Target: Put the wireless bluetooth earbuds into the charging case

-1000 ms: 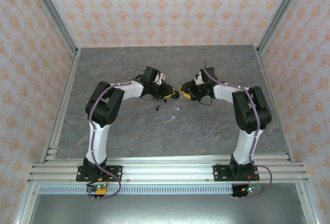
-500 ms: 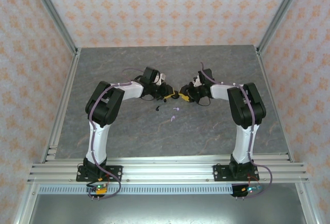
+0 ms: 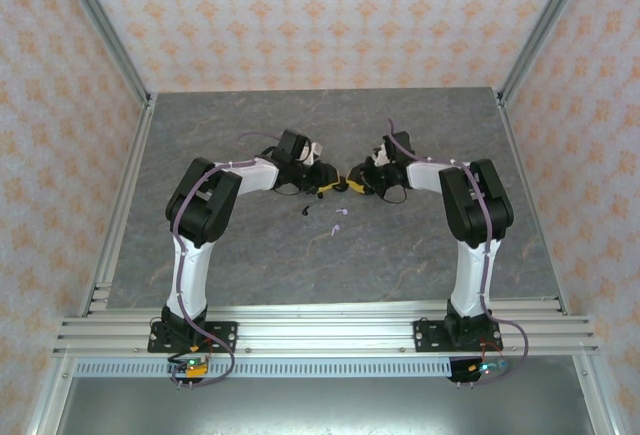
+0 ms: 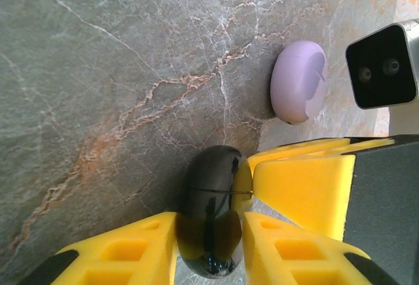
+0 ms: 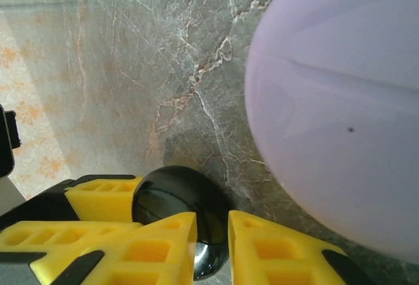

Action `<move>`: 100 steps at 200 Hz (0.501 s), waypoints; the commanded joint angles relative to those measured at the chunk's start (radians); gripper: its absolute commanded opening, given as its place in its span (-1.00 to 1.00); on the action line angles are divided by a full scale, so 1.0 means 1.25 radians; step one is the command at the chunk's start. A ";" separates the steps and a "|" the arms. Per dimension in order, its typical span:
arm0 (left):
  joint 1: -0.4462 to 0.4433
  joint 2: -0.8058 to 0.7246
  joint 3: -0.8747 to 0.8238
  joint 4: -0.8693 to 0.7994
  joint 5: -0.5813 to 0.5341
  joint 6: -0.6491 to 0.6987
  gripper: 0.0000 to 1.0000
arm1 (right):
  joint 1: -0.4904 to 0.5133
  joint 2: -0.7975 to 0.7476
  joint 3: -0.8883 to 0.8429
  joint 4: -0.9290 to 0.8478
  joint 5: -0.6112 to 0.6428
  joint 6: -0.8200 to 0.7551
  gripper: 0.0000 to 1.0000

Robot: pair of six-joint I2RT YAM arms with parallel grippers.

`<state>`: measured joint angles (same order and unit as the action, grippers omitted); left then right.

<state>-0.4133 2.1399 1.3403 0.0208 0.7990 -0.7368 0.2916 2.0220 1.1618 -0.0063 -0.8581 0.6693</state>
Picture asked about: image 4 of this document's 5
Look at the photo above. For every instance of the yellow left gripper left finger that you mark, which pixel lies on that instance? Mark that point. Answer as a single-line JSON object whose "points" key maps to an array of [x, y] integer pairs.
{"points": [[131, 252]]}

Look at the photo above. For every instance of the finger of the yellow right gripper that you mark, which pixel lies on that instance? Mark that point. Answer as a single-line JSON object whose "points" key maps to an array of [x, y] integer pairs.
{"points": [[304, 193], [294, 149]]}

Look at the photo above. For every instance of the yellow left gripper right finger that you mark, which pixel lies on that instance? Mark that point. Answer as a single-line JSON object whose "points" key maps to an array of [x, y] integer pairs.
{"points": [[294, 258]]}

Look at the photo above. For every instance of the black earbud charging case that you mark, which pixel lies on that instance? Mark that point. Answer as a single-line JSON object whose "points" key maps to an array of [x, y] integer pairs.
{"points": [[209, 183]]}

